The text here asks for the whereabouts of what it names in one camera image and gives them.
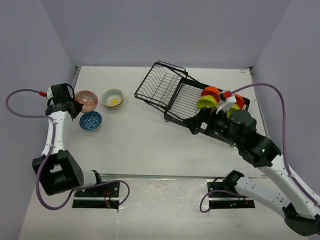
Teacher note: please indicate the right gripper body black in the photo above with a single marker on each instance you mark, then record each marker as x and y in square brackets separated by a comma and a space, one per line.
[217, 123]

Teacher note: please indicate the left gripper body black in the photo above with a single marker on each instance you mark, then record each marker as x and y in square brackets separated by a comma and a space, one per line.
[76, 105]

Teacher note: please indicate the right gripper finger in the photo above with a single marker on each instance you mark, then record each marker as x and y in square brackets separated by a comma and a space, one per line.
[194, 124]
[204, 114]

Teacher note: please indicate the lime green bowl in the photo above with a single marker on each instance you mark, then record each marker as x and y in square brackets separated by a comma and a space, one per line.
[207, 101]
[235, 107]

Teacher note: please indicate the red diamond pattern bowl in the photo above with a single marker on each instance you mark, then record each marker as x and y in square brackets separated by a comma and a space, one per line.
[89, 100]

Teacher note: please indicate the blue triangle pattern bowl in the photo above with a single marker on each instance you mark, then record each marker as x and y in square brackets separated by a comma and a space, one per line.
[90, 121]

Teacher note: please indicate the lime green bowl front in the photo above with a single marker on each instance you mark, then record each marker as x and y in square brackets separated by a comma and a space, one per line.
[235, 107]

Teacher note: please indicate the yellow sun pattern bowl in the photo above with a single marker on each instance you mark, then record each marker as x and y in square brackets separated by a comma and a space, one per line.
[111, 94]

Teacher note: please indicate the floral leaf pattern bowl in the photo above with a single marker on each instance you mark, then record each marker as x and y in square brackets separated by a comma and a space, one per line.
[113, 103]

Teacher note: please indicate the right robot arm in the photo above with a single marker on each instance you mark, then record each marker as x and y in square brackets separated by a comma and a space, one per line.
[297, 204]

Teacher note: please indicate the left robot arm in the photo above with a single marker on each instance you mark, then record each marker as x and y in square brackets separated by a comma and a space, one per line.
[60, 171]

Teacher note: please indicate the orange bowl rear row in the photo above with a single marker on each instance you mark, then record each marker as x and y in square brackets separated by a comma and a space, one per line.
[212, 91]

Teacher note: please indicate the orange bowl row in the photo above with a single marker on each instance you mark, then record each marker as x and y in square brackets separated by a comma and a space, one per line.
[212, 91]
[239, 101]

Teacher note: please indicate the orange bowl front row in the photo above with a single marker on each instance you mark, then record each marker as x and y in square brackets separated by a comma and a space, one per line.
[239, 101]

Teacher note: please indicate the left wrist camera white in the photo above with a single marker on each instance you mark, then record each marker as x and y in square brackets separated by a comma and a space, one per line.
[49, 92]

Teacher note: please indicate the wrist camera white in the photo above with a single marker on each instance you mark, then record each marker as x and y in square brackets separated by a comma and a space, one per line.
[49, 92]
[227, 100]

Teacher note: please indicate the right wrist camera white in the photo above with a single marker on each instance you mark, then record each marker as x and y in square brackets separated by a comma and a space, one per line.
[227, 100]

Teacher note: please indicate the black wire dish rack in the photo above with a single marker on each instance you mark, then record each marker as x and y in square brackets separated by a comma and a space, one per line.
[171, 90]

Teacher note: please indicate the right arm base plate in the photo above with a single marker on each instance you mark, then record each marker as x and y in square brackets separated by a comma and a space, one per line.
[226, 200]

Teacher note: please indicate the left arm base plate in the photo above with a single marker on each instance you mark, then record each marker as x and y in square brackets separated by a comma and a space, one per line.
[104, 197]

